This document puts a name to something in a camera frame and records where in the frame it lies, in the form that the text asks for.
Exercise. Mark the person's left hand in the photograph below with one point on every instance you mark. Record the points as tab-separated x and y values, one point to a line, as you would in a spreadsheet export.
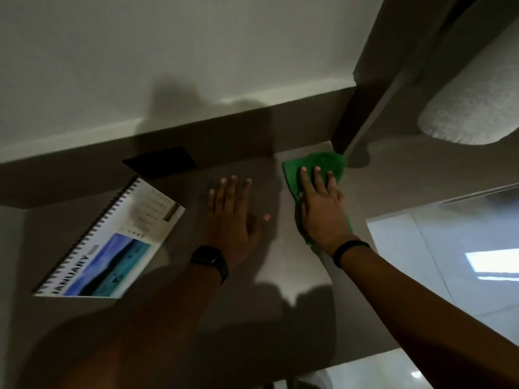
229	230

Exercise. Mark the person's right hand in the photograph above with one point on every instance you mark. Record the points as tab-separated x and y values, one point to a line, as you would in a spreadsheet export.
324	222

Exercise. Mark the person's left middle finger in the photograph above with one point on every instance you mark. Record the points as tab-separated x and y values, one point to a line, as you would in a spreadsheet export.
232	191

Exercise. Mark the person's left thumb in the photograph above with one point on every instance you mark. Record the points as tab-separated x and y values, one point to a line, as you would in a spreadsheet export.
261	227

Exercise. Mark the person's right middle finger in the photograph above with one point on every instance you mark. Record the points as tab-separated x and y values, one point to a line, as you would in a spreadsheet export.
320	180

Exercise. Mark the person's left little finger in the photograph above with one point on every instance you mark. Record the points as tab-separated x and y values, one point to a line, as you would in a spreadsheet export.
210	200

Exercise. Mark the green cleaning cloth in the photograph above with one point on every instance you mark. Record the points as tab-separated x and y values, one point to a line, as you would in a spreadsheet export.
320	164

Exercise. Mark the person's left forearm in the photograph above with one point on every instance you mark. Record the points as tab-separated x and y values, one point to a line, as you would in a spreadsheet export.
133	332

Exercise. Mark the person's right forearm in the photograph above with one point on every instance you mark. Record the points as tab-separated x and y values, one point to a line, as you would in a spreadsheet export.
429	320

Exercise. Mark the black smartwatch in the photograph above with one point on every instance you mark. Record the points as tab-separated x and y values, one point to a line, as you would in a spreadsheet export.
210	259

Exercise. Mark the black wristband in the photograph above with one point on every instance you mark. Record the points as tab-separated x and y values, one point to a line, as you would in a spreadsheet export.
348	250

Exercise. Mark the spiral-bound desk calendar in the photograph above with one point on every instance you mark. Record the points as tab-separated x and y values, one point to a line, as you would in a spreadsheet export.
111	243

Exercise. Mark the white textured cushion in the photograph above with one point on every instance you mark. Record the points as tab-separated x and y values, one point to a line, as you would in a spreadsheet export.
472	101

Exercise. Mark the black wall socket plate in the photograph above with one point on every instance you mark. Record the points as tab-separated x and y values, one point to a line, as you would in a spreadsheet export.
160	161

